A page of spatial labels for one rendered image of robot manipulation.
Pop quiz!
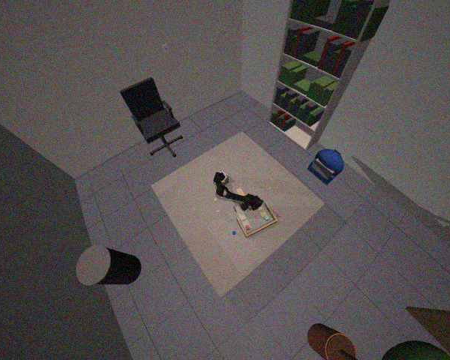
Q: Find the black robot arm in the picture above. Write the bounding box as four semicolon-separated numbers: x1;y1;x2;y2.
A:
213;172;264;211

